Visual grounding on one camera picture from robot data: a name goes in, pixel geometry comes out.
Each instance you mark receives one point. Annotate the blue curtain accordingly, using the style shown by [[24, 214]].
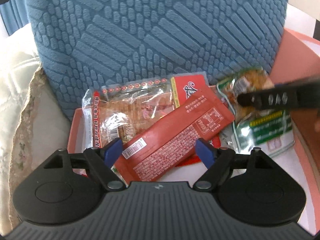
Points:
[[14, 15]]

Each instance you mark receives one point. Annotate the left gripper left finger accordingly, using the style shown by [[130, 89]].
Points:
[[100, 161]]

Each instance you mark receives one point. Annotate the red white snack packet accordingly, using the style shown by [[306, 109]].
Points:
[[183, 86]]

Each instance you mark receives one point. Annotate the cream quilted blanket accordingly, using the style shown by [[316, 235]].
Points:
[[32, 123]]

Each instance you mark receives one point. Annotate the long red snack packet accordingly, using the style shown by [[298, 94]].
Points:
[[171, 140]]

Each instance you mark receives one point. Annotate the blue textured pillow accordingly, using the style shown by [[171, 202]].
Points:
[[87, 44]]

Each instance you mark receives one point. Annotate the pink deep cardboard box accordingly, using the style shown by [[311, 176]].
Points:
[[298, 58]]

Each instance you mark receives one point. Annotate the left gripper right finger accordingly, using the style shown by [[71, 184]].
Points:
[[218, 163]]

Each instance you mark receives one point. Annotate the green snack packet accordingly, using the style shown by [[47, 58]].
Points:
[[255, 109]]

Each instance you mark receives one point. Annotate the pink shallow box lid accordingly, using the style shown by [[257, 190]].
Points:
[[297, 160]]

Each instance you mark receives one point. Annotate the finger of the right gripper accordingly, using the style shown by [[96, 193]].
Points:
[[298, 94]]

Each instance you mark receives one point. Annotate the clear packet with red strip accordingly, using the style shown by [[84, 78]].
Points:
[[124, 110]]

